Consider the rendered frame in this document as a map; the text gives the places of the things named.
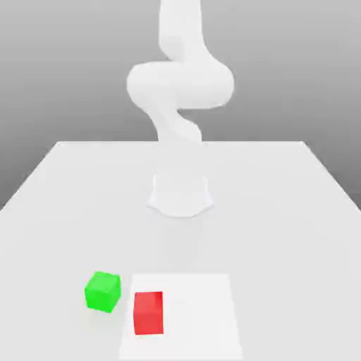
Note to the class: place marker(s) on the small green cube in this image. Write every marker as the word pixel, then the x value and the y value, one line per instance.
pixel 102 292

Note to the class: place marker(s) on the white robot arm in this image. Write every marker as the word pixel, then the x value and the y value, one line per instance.
pixel 180 84

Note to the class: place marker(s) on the small red cube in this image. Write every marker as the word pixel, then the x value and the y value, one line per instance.
pixel 148 313

